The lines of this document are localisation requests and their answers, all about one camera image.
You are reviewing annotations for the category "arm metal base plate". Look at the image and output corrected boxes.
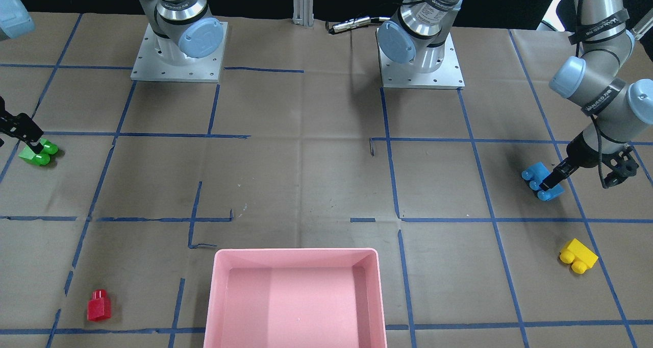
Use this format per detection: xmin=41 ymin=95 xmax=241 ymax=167
xmin=376 ymin=22 xmax=466 ymax=90
xmin=131 ymin=22 xmax=228 ymax=83

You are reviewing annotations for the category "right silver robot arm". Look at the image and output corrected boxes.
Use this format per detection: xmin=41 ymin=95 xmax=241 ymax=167
xmin=1 ymin=0 xmax=228 ymax=156

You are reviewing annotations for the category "aluminium profile post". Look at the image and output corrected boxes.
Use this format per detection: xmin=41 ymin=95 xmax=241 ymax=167
xmin=292 ymin=0 xmax=314 ymax=29

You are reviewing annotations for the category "yellow two-stud toy block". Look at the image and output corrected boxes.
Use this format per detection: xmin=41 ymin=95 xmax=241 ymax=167
xmin=558 ymin=238 xmax=599 ymax=275

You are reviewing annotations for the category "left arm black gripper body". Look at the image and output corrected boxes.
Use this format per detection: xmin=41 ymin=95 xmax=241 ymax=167
xmin=566 ymin=134 xmax=639 ymax=188

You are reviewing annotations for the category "red one-stud toy block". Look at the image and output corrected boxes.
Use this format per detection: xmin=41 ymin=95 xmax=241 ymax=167
xmin=87 ymin=288 xmax=112 ymax=322

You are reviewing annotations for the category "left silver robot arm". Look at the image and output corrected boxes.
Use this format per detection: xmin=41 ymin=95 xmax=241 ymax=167
xmin=377 ymin=0 xmax=651 ymax=201

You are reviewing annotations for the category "green two-stud toy block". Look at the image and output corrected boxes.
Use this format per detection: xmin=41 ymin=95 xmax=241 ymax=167
xmin=18 ymin=137 xmax=59 ymax=166

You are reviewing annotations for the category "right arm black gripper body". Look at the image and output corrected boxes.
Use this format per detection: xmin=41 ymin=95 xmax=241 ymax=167
xmin=0 ymin=97 xmax=20 ymax=139

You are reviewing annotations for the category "silver cable connector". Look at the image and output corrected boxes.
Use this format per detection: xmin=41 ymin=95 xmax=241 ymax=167
xmin=325 ymin=16 xmax=390 ymax=36

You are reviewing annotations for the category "blue three-stud toy block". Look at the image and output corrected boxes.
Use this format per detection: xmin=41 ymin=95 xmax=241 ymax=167
xmin=520 ymin=162 xmax=565 ymax=202

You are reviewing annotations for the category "pink plastic box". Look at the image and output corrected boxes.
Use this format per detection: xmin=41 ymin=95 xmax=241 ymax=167
xmin=203 ymin=248 xmax=387 ymax=347

